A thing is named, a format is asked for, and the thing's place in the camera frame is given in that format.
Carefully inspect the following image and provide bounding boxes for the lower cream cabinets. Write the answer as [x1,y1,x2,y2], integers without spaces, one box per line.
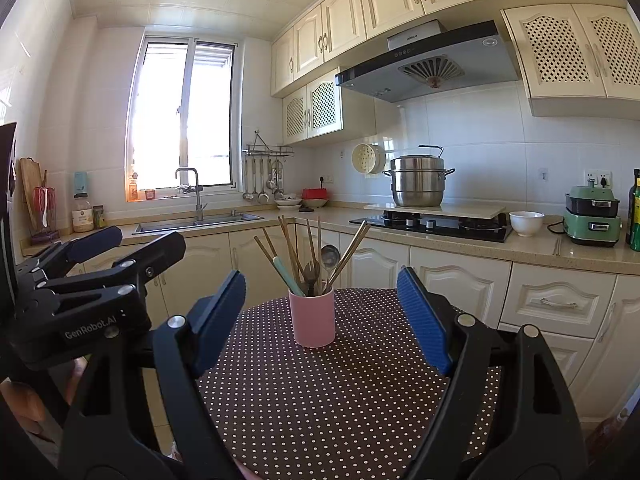
[149,211,639,428]

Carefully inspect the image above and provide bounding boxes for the green electric cooker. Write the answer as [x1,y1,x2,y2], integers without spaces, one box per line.
[563,179,622,247]

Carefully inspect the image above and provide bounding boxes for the right lattice cabinet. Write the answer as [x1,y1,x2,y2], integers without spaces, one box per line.
[501,4,639,120]

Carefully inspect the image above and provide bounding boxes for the lattice cabinet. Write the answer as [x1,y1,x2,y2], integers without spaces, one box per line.
[501,4,639,120]
[282,68,375,146]

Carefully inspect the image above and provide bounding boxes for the red container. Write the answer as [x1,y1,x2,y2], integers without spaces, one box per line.
[302,188,329,209]

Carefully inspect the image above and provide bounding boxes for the white stacked bowls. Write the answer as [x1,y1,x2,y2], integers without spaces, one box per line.
[274,196,302,210]

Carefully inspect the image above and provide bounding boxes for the wooden cutting board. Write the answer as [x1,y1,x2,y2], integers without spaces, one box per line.
[18,157,43,234]

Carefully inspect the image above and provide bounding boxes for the stainless steel steamer pot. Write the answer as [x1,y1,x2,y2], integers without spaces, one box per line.
[384,144,456,207]

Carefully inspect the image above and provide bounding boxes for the pink utensil cup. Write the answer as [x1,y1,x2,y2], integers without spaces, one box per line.
[288,289,335,349]

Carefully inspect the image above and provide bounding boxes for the steel kitchen sink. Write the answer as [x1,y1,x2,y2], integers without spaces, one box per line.
[132,210,262,235]

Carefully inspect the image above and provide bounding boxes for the black gas stove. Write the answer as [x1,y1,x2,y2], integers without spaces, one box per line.
[350,210,512,243]

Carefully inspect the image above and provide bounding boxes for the chrome faucet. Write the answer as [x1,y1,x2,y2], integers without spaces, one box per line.
[175,167,205,222]

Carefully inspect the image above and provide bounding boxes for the dark spork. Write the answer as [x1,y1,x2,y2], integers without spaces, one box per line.
[303,259,320,297]

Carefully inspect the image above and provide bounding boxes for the window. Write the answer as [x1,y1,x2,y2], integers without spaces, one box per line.
[126,36,239,200]

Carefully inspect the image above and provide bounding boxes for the steel spoon speckled handle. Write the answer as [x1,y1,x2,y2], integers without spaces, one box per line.
[321,244,341,294]

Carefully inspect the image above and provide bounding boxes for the person's left hand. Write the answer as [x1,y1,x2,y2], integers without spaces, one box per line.
[1,358,88,443]

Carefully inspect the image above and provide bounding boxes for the left lattice cabinet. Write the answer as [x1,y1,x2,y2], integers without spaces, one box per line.
[282,68,375,146]

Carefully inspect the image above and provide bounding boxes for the jar with white lid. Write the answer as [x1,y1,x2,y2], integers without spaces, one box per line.
[72,192,94,233]

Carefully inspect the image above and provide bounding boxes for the green oil bottle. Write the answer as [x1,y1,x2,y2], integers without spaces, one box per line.
[629,194,640,252]

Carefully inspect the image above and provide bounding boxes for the mint green handled knife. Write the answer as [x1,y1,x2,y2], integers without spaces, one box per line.
[272,257,305,297]

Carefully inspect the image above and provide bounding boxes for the dark olive oil bottle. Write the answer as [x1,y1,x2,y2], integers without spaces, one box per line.
[625,168,640,247]

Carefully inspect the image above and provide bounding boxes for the cream round strainer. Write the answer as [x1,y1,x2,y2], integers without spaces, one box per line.
[352,143,386,176]

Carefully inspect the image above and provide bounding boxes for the white bowl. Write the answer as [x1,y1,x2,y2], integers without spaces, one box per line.
[509,211,546,237]

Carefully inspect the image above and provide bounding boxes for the grey range hood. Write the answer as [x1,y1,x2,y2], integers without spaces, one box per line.
[334,21,518,103]

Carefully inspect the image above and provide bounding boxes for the hanging utensil rack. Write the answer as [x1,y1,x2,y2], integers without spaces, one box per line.
[241,129,294,205]

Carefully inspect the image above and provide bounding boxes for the brown polka dot tablecloth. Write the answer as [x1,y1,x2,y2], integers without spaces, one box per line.
[198,288,448,479]

